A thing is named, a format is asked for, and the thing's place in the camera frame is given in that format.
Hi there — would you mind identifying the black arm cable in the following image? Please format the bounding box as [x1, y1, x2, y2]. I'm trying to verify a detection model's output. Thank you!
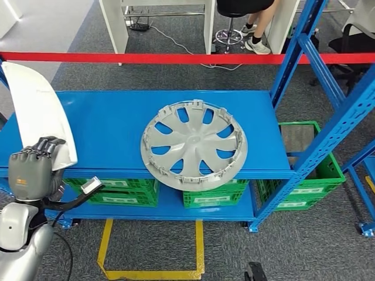
[51, 211, 74, 281]

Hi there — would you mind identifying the grey wheel hubcap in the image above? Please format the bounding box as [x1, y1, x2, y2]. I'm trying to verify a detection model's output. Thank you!
[140, 100, 248, 193]

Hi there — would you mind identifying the white curved plastic part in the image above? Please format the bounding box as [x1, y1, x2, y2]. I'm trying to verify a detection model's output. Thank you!
[1, 61, 79, 172]

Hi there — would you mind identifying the black office chair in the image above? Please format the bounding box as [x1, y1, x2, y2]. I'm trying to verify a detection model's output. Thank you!
[311, 23, 375, 96]

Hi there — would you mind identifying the yellow floor tape square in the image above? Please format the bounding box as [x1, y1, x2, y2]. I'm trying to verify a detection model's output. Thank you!
[364, 175, 375, 195]

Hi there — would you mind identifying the red barrier tape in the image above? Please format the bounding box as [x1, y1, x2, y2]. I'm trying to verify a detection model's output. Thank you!
[0, 51, 375, 66]

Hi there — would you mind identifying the black robot right foot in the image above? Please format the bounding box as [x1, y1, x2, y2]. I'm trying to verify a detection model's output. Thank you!
[244, 262, 268, 281]

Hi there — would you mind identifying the seated person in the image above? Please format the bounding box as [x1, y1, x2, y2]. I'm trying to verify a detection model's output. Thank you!
[217, 0, 282, 55]

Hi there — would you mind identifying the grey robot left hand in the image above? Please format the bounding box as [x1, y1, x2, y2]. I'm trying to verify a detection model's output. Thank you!
[8, 136, 67, 203]

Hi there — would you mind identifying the white chair backrest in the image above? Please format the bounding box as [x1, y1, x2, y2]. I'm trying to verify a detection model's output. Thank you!
[342, 0, 375, 37]

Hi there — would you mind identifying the blue metal shelf rack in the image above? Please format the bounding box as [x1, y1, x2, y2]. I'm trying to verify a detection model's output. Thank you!
[0, 0, 375, 234]
[341, 139, 375, 238]

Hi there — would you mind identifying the black bag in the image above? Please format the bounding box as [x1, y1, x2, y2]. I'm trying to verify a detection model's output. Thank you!
[280, 28, 320, 54]

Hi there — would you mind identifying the white floor cable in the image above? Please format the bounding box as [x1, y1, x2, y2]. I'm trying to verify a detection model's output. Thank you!
[149, 25, 243, 71]

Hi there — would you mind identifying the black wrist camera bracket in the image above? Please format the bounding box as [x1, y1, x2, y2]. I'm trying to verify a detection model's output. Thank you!
[41, 182, 105, 213]

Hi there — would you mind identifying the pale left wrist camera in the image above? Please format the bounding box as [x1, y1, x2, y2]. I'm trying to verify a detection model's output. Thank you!
[80, 176, 103, 195]

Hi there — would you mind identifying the black stool chrome base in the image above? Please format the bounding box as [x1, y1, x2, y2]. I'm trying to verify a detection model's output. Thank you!
[215, 8, 244, 54]

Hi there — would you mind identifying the white desk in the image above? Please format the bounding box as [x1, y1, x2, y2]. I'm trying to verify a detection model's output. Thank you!
[98, 0, 215, 55]
[265, 0, 300, 54]

